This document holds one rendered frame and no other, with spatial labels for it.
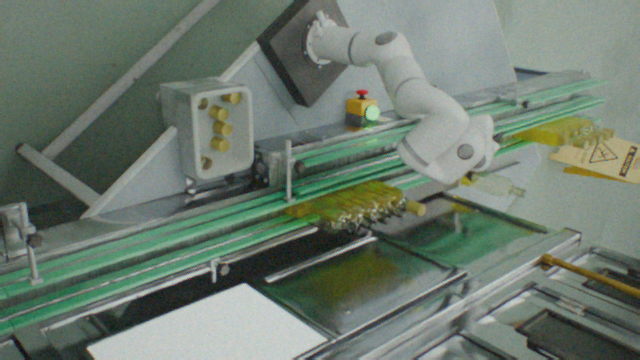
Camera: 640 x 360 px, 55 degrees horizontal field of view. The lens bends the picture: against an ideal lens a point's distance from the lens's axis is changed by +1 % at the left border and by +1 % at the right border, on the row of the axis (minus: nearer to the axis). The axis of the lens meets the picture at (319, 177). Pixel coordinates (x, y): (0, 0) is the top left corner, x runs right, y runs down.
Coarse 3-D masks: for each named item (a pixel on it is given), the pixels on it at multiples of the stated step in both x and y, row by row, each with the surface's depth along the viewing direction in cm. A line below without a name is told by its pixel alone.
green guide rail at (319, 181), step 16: (592, 96) 273; (528, 112) 243; (544, 112) 245; (560, 112) 245; (496, 128) 221; (368, 160) 186; (384, 160) 187; (400, 160) 186; (320, 176) 172; (336, 176) 172; (352, 176) 173; (304, 192) 162
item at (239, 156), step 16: (208, 96) 149; (192, 112) 148; (208, 112) 158; (240, 112) 161; (208, 128) 160; (240, 128) 162; (208, 144) 161; (240, 144) 164; (224, 160) 164; (240, 160) 164; (208, 176) 155
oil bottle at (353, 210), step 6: (318, 198) 167; (324, 198) 166; (330, 198) 167; (336, 198) 167; (342, 198) 167; (336, 204) 163; (342, 204) 163; (348, 204) 163; (354, 204) 163; (348, 210) 159; (354, 210) 160; (360, 210) 160; (348, 216) 159; (354, 216) 159; (354, 222) 159
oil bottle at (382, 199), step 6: (354, 186) 175; (360, 186) 175; (366, 186) 175; (360, 192) 171; (366, 192) 170; (372, 192) 170; (378, 192) 170; (372, 198) 167; (378, 198) 166; (384, 198) 167; (390, 198) 168; (378, 204) 166; (384, 204) 166; (384, 210) 167
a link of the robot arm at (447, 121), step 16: (416, 80) 135; (400, 96) 135; (416, 96) 131; (432, 96) 129; (448, 96) 130; (416, 112) 135; (432, 112) 130; (448, 112) 128; (464, 112) 129; (416, 128) 133; (432, 128) 130; (448, 128) 129; (464, 128) 130; (416, 144) 132; (432, 144) 131; (448, 144) 131; (432, 160) 134
